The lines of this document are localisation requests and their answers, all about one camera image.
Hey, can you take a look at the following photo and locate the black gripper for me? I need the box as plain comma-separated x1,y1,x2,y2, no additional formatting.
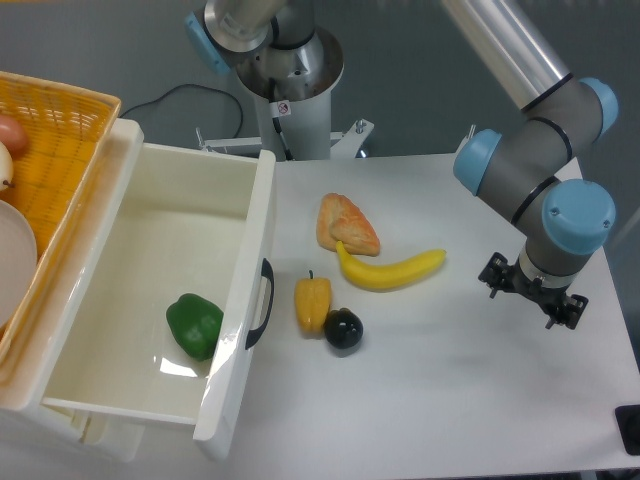
478,252,589,329

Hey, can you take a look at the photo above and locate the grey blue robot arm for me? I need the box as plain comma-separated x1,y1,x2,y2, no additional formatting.
184,1,619,329

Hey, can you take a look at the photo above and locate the white drawer cabinet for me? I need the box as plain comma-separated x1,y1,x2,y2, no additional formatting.
1,120,144,479

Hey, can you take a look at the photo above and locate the yellow banana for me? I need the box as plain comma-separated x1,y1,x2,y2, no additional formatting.
336,241,447,291

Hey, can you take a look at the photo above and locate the black corner device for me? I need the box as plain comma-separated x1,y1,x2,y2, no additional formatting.
614,404,640,456

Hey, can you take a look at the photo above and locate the black eggplant toy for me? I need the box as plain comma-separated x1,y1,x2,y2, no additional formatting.
323,308,364,350

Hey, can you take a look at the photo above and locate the orange croissant bread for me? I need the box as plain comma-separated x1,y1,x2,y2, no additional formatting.
316,193,381,257

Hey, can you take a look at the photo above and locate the yellow bell pepper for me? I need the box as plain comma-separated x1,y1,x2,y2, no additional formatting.
294,270,332,334

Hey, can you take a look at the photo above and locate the green bell pepper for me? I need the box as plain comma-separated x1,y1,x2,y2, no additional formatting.
165,293,224,361

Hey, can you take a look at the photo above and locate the yellow woven basket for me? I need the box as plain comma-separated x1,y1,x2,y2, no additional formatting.
1,71,121,358

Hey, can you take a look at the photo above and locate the white plate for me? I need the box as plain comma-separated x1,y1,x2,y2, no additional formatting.
0,201,37,327

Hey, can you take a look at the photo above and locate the white onion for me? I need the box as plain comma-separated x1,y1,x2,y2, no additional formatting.
0,143,14,191

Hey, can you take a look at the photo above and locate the red apple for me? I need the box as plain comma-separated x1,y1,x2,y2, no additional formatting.
0,115,29,155

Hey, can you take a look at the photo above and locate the black cable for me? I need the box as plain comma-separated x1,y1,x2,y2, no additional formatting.
119,83,245,139

